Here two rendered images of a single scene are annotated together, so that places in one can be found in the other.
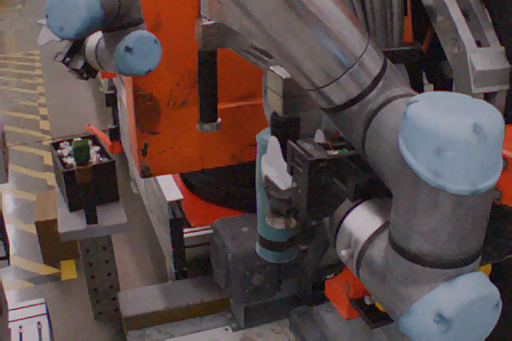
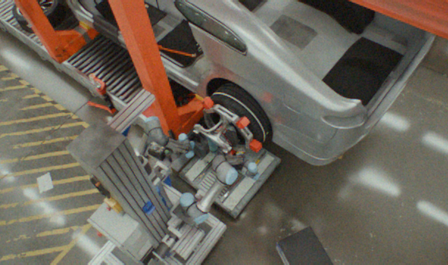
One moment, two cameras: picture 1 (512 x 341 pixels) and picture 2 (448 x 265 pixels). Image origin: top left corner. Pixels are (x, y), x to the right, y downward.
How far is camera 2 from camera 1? 2.87 m
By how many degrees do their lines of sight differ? 37
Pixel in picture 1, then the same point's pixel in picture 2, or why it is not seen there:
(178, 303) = (186, 160)
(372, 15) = (233, 139)
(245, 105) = (190, 120)
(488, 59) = (249, 136)
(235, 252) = (202, 150)
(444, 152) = (253, 171)
